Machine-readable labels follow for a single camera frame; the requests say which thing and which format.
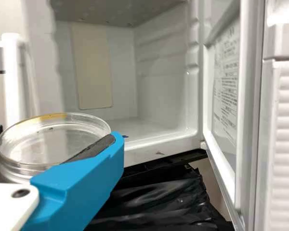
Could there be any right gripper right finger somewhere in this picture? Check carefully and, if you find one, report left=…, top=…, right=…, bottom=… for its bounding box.
left=21, top=131, right=125, bottom=231

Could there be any petri dish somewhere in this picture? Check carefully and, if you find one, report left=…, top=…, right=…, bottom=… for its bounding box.
left=0, top=112, right=111, bottom=185

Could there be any white incubator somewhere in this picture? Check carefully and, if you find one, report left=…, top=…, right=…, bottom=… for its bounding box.
left=21, top=0, right=208, bottom=168

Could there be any incubator door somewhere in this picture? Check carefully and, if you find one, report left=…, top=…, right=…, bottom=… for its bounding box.
left=198, top=0, right=289, bottom=231

